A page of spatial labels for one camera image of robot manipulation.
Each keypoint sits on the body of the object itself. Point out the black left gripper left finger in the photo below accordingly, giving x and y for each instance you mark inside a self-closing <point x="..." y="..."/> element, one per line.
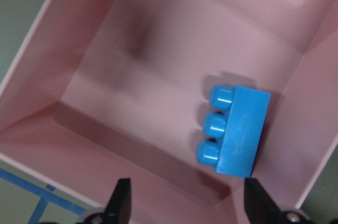
<point x="119" y="207"/>

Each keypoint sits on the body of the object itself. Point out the blue three-stud block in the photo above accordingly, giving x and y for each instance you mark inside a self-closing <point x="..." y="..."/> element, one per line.
<point x="234" y="130"/>

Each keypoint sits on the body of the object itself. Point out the pink plastic box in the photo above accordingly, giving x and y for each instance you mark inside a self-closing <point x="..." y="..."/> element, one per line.
<point x="103" y="88"/>

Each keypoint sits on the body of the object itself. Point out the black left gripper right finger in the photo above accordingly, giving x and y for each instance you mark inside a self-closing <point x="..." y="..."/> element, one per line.
<point x="259" y="206"/>

